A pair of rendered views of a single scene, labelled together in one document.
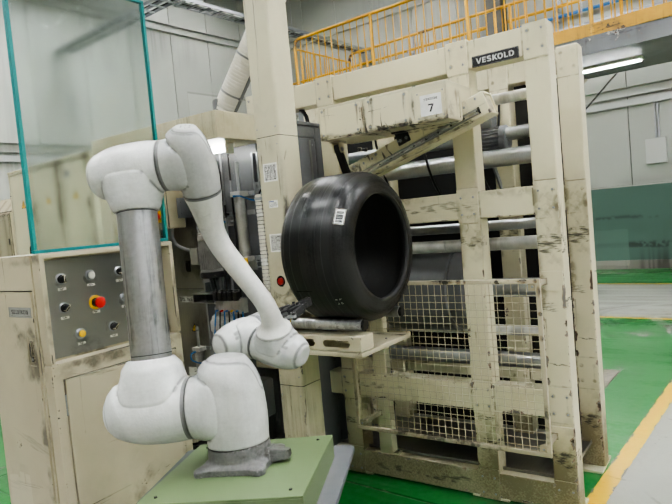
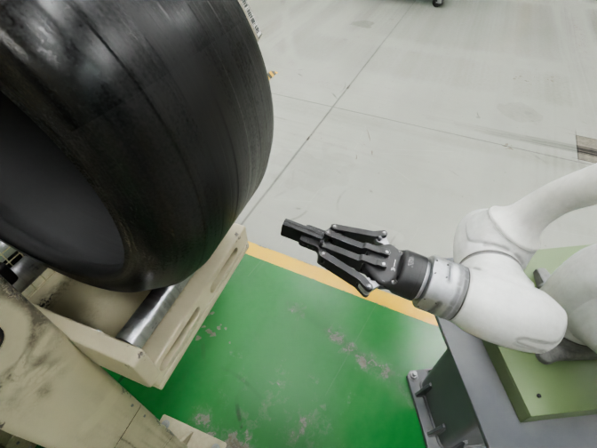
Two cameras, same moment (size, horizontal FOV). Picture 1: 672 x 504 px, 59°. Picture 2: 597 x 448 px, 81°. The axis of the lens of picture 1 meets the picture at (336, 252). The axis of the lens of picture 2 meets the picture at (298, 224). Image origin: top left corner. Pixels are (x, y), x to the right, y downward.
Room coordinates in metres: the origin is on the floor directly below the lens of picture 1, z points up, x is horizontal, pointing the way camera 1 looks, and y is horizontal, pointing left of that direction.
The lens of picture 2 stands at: (2.14, 0.50, 1.45)
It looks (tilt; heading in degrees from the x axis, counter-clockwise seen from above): 47 degrees down; 255
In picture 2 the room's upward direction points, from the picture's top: straight up
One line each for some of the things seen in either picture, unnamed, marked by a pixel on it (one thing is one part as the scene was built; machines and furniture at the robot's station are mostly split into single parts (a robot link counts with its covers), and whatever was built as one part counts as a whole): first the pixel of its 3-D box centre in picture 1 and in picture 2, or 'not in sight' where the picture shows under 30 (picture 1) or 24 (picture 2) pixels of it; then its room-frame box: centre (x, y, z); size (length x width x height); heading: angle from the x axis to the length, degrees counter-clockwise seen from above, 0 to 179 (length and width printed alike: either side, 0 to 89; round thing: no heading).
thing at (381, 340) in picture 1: (348, 342); (139, 279); (2.38, -0.02, 0.80); 0.37 x 0.36 x 0.02; 145
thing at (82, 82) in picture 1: (92, 116); not in sight; (2.18, 0.83, 1.74); 0.55 x 0.02 x 0.95; 145
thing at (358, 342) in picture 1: (327, 340); (189, 289); (2.26, 0.06, 0.83); 0.36 x 0.09 x 0.06; 55
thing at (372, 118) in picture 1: (393, 115); not in sight; (2.54, -0.29, 1.71); 0.61 x 0.25 x 0.15; 55
